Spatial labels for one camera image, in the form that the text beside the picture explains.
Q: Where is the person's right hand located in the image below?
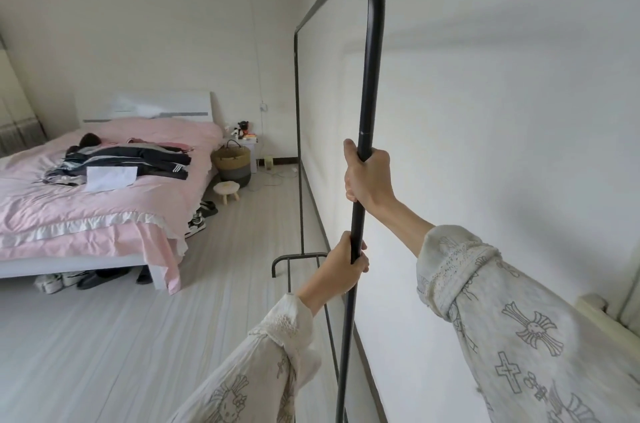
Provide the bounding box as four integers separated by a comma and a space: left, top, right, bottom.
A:
343, 139, 397, 213

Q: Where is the person's left hand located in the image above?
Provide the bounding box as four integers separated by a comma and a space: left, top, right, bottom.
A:
319, 231, 370, 296

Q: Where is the black metal clothes rack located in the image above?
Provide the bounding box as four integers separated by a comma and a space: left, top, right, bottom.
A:
271, 0, 385, 423

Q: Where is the person's left forearm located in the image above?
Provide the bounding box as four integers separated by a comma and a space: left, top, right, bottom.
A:
167, 280, 332, 423

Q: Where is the person's right forearm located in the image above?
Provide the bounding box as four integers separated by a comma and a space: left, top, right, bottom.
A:
367, 188, 640, 423

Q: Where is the white nightstand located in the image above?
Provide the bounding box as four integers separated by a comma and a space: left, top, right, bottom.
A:
235, 135, 259, 174

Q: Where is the woven two-tone basket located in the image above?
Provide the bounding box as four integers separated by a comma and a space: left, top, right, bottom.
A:
210, 139, 252, 187

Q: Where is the small wooden stool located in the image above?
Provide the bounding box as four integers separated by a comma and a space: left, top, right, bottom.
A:
213, 181, 241, 206

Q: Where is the black striped jacket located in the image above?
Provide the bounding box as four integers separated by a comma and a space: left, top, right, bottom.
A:
42, 133, 193, 187

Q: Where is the white paper sheet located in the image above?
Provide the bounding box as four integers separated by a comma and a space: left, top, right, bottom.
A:
86, 166, 138, 192

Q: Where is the black shoe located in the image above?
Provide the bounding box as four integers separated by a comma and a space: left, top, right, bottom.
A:
77, 267, 131, 290

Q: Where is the pink ruffled duvet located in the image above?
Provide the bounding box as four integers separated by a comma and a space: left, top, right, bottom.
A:
0, 119, 224, 295

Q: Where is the white shoe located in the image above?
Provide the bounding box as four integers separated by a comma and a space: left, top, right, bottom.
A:
62, 270, 96, 287
33, 273, 64, 295

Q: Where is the grey ribbed radiator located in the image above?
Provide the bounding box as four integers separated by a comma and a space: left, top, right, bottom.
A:
0, 120, 49, 157

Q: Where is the white cable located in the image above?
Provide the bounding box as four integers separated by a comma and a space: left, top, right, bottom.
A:
249, 165, 301, 189

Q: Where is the white bed frame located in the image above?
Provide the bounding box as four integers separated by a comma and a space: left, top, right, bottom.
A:
0, 90, 226, 291

